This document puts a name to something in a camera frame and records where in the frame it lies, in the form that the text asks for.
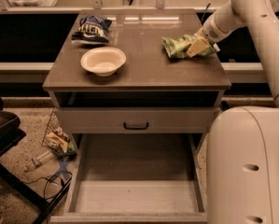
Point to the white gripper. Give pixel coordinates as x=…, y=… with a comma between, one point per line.
x=209, y=31

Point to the green jalapeno chip bag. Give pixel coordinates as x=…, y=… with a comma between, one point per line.
x=176, y=48

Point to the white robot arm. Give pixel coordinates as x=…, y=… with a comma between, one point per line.
x=243, y=142

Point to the grey drawer cabinet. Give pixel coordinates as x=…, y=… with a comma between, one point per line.
x=148, y=79

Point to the blue chip bag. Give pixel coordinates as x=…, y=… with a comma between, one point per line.
x=92, y=30

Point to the open bottom drawer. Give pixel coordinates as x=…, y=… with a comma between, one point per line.
x=135, y=179

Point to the snack bag in basket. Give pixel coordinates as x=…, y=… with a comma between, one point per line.
x=60, y=143

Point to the white paper bowl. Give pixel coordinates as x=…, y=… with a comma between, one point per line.
x=103, y=62

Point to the clear plastic bottle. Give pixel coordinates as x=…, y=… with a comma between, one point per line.
x=38, y=161

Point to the black chair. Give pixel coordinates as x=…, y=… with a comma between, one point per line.
x=29, y=197

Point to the closed drawer with black handle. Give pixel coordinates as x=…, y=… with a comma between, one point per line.
x=136, y=120

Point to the wire basket on floor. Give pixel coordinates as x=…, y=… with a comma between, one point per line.
x=52, y=125

